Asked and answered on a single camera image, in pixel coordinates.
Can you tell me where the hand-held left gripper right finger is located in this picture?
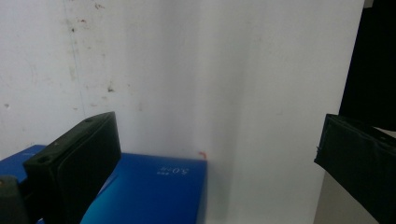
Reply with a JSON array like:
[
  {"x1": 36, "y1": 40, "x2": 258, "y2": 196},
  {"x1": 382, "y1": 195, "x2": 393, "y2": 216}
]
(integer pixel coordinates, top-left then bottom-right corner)
[{"x1": 314, "y1": 113, "x2": 396, "y2": 224}]

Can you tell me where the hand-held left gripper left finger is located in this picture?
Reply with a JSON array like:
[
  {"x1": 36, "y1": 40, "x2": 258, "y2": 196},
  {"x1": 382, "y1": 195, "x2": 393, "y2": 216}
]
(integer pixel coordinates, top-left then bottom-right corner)
[{"x1": 22, "y1": 111, "x2": 122, "y2": 224}]

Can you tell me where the blue flat box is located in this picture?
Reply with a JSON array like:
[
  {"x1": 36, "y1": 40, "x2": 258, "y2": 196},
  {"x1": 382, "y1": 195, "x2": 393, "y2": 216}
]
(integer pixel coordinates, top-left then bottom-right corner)
[{"x1": 0, "y1": 144, "x2": 208, "y2": 224}]

